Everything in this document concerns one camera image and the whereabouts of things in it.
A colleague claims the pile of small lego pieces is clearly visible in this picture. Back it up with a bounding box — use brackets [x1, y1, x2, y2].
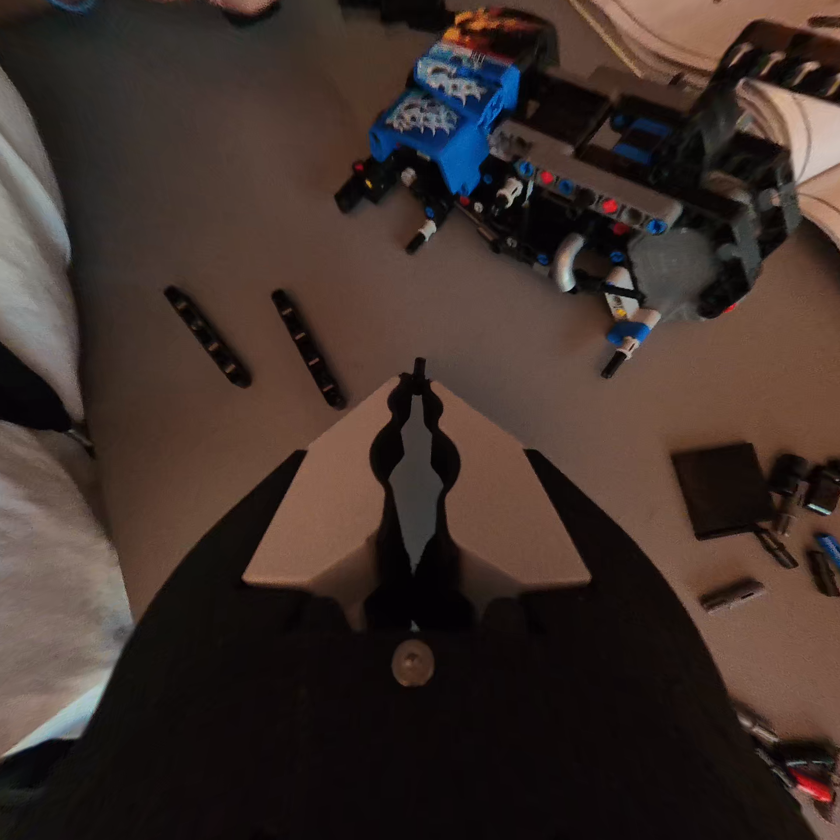
[755, 451, 840, 599]

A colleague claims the person's white shirt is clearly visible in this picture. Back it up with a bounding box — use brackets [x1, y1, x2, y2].
[0, 66, 135, 759]

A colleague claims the black lego beam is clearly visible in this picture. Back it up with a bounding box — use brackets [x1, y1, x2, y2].
[270, 289, 349, 412]
[163, 285, 253, 390]

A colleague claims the small grey lego piece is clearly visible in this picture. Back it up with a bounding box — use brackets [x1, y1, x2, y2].
[698, 578, 767, 614]

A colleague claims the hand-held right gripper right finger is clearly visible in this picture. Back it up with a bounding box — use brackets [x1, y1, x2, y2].
[417, 379, 593, 621]

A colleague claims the blue and black lego vehicle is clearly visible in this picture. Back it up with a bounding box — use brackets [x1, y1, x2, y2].
[333, 5, 803, 382]

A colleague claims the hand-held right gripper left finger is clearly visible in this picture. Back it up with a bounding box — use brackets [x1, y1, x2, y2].
[241, 375, 416, 632]

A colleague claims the black lego panel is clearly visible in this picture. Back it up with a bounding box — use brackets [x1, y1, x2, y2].
[670, 442, 777, 542]

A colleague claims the lego instruction booklet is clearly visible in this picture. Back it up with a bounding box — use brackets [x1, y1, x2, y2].
[570, 0, 840, 252]

